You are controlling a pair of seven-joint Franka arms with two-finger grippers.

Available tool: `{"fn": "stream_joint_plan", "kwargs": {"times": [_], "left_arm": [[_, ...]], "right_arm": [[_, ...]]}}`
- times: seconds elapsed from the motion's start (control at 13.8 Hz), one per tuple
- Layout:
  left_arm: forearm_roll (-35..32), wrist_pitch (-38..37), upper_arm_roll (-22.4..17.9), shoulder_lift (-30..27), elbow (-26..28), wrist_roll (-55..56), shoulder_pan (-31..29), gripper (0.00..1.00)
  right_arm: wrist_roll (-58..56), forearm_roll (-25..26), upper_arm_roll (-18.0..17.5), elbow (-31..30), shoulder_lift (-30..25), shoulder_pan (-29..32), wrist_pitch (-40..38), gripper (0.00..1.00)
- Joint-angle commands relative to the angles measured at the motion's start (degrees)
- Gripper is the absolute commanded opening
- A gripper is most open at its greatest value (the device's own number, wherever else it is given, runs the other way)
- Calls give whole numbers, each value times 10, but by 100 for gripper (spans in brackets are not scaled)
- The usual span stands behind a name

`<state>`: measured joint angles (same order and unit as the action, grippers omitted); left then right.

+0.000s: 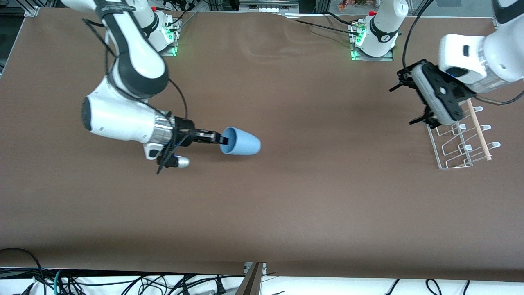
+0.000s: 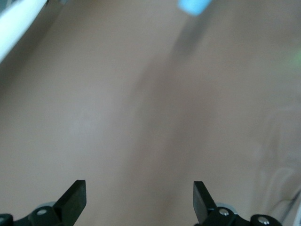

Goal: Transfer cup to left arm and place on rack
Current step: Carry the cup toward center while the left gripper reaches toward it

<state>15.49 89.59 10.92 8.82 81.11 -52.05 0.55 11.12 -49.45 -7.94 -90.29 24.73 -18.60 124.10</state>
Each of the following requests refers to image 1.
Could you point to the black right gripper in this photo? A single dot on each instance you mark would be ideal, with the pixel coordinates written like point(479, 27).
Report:
point(186, 132)

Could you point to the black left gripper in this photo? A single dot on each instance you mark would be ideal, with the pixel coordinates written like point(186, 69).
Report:
point(406, 79)

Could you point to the light blue plastic cup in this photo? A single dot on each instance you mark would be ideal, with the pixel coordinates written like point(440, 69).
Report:
point(245, 145)

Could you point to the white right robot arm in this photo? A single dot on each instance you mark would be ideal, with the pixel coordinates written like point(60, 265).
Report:
point(123, 119)

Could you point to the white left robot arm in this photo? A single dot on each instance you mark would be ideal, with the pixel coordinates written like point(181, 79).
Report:
point(499, 53)

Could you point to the table cover sheet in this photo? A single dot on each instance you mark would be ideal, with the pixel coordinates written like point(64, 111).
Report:
point(262, 205)

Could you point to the colourful packaging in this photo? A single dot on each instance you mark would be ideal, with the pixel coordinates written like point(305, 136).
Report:
point(352, 4)

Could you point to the grey power strip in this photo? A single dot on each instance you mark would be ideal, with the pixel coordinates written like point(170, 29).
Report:
point(268, 6)

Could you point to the metal table leg bar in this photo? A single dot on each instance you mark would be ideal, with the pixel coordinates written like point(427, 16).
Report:
point(251, 282)

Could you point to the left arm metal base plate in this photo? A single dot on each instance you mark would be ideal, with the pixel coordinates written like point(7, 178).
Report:
point(387, 58)

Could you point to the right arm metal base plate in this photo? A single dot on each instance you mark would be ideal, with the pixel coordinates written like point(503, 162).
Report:
point(170, 51)

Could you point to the white metal edge bracket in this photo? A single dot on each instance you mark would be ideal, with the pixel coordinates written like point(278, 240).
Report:
point(263, 268)

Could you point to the aluminium frame corner bracket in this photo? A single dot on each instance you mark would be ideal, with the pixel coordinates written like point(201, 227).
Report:
point(32, 10)

